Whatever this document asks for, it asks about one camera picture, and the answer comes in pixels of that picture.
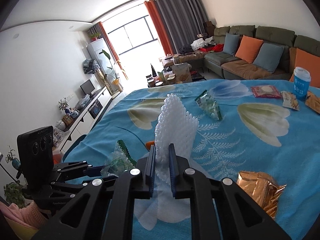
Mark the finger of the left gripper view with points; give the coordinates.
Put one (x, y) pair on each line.
(97, 170)

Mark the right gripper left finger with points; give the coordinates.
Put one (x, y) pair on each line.
(76, 219)

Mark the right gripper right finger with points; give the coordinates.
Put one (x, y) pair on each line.
(219, 209)

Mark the clear green plastic wrapper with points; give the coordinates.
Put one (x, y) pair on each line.
(120, 162)

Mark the gold foil snack bag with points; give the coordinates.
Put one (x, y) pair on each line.
(263, 189)

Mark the orange peel piece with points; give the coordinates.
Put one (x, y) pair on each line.
(149, 144)

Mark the left pink sleeve forearm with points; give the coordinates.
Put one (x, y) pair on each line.
(29, 216)

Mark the white tv cabinet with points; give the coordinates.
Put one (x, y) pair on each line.
(84, 122)

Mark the small black monitor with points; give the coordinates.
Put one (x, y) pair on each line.
(87, 87)

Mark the blue floral tablecloth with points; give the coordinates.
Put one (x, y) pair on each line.
(255, 134)

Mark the tall green leaf plant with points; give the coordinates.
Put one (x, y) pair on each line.
(114, 73)

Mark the clear green wrapper far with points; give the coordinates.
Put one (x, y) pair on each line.
(209, 105)

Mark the white air conditioner unit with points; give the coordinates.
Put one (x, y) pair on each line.
(94, 49)

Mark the red snack packet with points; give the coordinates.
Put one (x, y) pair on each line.
(265, 91)

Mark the cluttered coffee table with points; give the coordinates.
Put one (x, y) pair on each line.
(179, 69)

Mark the beige snack packet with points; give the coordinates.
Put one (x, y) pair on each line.
(290, 101)

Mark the blue white coffee cup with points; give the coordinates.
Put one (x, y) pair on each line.
(301, 82)

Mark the grey blue cushion near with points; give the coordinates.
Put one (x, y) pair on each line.
(269, 57)

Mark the grey blue cushion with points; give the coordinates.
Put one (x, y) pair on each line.
(269, 57)
(231, 43)

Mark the green brown sectional sofa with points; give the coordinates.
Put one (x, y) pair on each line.
(233, 68)

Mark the orange cushion middle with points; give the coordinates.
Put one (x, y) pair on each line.
(249, 48)

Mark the orange cushion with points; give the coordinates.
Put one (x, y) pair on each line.
(300, 58)
(249, 48)

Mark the grey blue cushion far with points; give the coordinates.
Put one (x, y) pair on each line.
(231, 43)

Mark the orange cushion near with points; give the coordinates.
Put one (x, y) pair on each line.
(300, 58)

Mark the orange and grey curtain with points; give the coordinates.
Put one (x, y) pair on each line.
(177, 22)

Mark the black camera box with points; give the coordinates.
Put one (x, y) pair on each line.
(35, 153)

